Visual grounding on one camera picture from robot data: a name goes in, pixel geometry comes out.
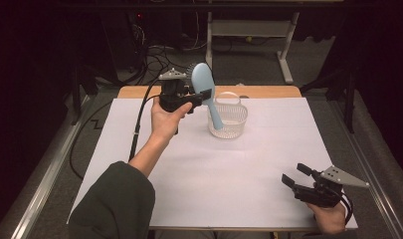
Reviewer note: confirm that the black stand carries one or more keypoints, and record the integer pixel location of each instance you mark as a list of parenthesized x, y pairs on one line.
[(77, 96), (348, 96)]

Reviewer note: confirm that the white plastic basket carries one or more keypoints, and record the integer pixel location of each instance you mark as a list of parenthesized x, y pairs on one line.
[(234, 126)]

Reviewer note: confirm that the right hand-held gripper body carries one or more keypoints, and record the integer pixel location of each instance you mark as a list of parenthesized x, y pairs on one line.
[(316, 194)]

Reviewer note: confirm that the person's right hand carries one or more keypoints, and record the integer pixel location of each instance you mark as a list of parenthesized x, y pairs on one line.
[(330, 219)]

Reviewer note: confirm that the light blue hairbrush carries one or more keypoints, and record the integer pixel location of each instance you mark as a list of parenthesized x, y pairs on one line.
[(202, 79)]

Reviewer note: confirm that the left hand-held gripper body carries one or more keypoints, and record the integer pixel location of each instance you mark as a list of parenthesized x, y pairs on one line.
[(170, 94)]

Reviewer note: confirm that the person's left hand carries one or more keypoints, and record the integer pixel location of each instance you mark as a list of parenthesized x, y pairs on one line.
[(165, 122)]

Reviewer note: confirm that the white table sheet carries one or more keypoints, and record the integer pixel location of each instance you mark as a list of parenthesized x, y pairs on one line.
[(229, 179)]

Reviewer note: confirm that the white metal desk frame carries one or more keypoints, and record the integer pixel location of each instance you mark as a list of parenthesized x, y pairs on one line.
[(252, 28)]

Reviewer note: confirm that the dark computer tower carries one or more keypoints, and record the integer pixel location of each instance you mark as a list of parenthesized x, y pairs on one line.
[(122, 40)]

